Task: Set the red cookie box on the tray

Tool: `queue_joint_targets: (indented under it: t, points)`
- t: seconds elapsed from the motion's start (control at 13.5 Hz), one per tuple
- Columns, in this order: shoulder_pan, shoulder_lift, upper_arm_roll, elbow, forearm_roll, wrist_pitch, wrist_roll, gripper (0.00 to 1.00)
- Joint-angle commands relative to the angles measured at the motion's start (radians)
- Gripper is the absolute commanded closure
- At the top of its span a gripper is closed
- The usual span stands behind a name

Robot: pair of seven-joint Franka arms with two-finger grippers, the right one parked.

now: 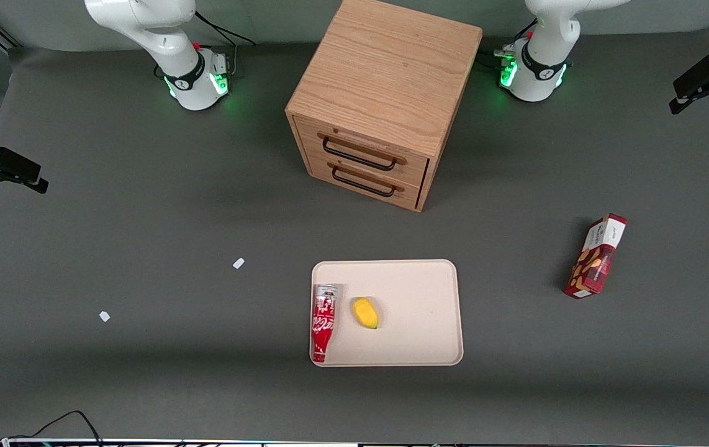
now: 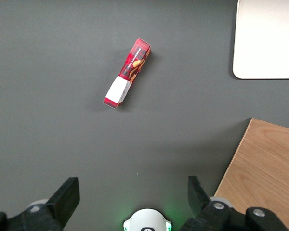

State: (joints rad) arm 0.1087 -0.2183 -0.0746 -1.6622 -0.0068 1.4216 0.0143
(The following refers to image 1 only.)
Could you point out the red cookie box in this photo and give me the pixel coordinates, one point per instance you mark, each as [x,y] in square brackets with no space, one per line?
[593,267]

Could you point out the yellow lemon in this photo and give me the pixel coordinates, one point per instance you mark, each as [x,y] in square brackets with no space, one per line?
[364,312]

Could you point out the red cola bottle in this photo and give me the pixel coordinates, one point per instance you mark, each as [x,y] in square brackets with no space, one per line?
[323,323]

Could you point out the wooden drawer front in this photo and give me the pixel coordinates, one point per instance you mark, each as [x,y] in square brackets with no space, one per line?
[407,194]
[413,166]

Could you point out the beige plastic tray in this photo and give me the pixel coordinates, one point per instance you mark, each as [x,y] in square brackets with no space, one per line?
[416,310]

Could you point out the wooden drawer cabinet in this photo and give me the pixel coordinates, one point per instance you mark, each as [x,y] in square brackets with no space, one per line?
[385,74]

